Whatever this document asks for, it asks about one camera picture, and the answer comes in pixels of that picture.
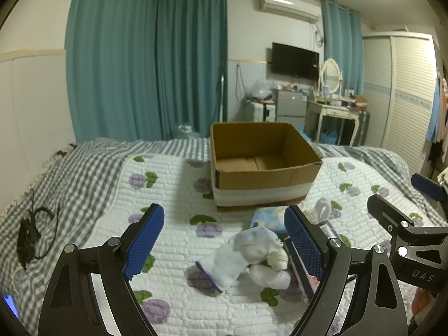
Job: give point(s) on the grey mop pole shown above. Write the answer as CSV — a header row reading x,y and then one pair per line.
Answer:
x,y
222,91

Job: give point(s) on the narrow teal curtain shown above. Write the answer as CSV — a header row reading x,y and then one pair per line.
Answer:
x,y
341,42

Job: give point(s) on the brown cardboard box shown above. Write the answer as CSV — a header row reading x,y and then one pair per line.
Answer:
x,y
259,187

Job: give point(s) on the silver suitcase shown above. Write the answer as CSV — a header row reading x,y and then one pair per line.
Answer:
x,y
259,112

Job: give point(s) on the small white cloth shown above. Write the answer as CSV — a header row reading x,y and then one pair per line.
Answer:
x,y
322,207

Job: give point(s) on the grey mini fridge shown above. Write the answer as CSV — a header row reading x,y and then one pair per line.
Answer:
x,y
290,106

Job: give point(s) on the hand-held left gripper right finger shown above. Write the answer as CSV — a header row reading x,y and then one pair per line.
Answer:
x,y
304,243

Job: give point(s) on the beige sock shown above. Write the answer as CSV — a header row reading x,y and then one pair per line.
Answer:
x,y
278,260

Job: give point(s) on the white dressing table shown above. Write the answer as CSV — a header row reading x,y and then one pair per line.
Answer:
x,y
332,112

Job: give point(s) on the white air conditioner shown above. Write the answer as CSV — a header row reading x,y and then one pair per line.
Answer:
x,y
287,5

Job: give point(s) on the white floral quilt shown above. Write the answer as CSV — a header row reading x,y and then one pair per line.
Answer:
x,y
175,196

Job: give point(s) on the black wall television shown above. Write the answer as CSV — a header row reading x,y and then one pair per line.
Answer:
x,y
294,60

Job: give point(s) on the light blue tissue pack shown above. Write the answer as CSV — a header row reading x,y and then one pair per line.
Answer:
x,y
267,218

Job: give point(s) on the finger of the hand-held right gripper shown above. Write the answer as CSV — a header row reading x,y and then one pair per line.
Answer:
x,y
425,183
385,213

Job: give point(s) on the smartphone with lit screen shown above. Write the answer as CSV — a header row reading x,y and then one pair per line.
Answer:
x,y
9,304

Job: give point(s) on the hanging clothes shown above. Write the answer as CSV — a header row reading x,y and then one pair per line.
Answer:
x,y
440,112

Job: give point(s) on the white slatted wardrobe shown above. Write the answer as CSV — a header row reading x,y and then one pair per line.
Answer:
x,y
395,94

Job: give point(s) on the white oval mirror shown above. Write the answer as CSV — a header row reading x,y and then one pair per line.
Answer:
x,y
330,75

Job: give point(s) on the clear plastic bag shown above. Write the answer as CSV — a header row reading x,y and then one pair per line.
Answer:
x,y
262,89

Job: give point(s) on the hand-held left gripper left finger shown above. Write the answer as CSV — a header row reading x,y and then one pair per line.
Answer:
x,y
145,241

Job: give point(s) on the clear water jug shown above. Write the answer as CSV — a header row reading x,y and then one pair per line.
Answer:
x,y
186,132

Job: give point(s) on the white sock with blue trim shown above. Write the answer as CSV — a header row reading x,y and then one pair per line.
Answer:
x,y
241,255

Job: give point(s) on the striped grey cloth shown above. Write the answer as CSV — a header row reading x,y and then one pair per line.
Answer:
x,y
364,127

